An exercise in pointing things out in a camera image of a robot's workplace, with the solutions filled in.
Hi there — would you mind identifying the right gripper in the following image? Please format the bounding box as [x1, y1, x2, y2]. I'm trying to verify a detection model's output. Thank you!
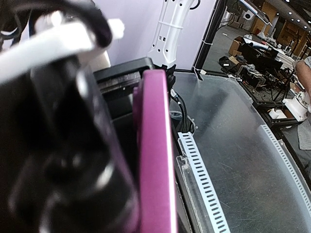
[0, 58, 139, 233]

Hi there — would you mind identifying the black phone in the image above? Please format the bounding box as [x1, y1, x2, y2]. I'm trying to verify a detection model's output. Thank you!
[133, 69, 178, 233]

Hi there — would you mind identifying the pole phone stand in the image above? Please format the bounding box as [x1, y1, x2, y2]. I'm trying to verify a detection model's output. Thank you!
[93, 57, 155, 94]

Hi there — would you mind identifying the white cable duct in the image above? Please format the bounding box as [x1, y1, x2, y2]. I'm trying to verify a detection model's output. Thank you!
[179, 125, 311, 233]

